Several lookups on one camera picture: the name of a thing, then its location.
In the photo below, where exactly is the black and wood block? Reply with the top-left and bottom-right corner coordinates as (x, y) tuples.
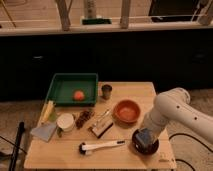
(88, 119), (113, 138)

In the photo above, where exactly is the blue sponge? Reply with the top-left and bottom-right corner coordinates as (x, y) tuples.
(138, 131), (153, 147)

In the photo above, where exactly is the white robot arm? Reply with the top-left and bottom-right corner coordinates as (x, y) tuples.
(142, 88), (213, 144)

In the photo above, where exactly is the black cable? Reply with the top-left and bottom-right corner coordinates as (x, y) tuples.
(168, 132), (213, 171)

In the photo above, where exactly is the orange bowl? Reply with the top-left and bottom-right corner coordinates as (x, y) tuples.
(113, 100), (141, 123)

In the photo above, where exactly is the white round container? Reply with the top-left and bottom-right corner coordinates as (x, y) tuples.
(56, 113), (75, 132)

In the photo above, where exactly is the green plastic tray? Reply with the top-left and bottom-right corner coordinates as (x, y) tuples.
(46, 73), (98, 107)

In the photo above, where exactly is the green base block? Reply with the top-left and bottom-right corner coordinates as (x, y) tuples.
(82, 18), (111, 25)

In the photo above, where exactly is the metal spoon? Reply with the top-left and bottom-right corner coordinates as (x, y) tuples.
(92, 109), (110, 127)

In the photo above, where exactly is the brown dried food piece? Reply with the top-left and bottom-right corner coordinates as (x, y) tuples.
(76, 110), (94, 129)

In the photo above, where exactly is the black pole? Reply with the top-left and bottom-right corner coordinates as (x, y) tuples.
(8, 122), (25, 171)

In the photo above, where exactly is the white dish brush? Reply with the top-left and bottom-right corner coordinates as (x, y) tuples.
(79, 140), (125, 155)

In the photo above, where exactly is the grey cloth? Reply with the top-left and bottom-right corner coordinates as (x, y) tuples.
(31, 122), (57, 142)

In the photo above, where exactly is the small metal cup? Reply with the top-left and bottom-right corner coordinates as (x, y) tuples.
(101, 84), (112, 100)

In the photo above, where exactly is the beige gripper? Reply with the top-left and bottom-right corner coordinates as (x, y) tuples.
(139, 126), (162, 140)

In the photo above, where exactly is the orange ball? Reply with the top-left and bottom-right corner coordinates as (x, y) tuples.
(73, 91), (85, 101)

